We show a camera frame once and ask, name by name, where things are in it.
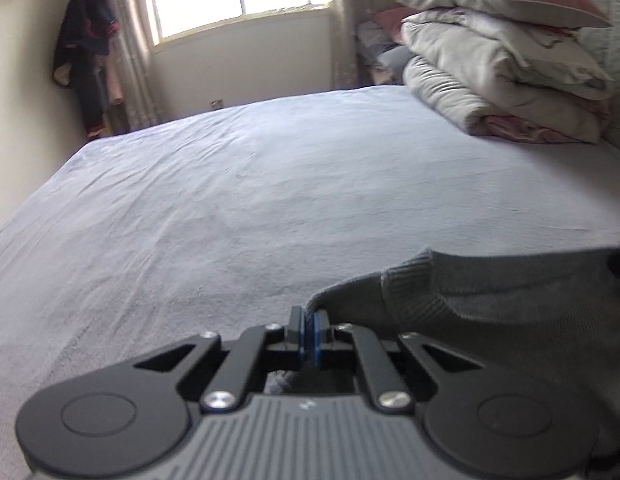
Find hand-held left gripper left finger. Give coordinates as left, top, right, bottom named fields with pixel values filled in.
left=132, top=306, right=307, bottom=412

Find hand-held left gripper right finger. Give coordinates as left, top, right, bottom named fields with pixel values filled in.
left=312, top=311, right=483, bottom=412

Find grey cat-print sweater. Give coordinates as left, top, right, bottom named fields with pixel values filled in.
left=264, top=246, right=620, bottom=480

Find hanging dark clothes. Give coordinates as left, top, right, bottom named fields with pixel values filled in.
left=52, top=0, right=123, bottom=141

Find bed with grey sheet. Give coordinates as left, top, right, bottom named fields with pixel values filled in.
left=0, top=84, right=620, bottom=480

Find grey quilted headboard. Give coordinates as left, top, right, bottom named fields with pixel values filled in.
left=545, top=0, right=620, bottom=158

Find folded white floral duvet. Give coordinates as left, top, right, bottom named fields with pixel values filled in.
left=401, top=7, right=616, bottom=145

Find grey folded bedding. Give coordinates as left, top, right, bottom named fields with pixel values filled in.
left=357, top=7, right=416, bottom=86

